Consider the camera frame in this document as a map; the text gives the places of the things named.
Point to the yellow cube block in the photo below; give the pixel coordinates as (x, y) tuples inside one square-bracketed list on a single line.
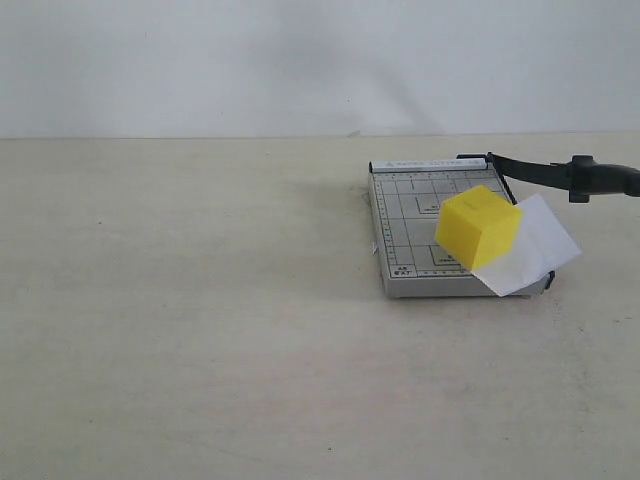
[(477, 226)]

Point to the white paper sheet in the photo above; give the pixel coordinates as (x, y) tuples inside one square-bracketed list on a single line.
[(541, 246)]

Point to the black cutter blade lever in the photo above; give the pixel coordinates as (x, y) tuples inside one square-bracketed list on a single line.
[(582, 177)]

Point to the grey paper cutter base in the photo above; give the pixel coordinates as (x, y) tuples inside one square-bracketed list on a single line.
[(405, 199)]

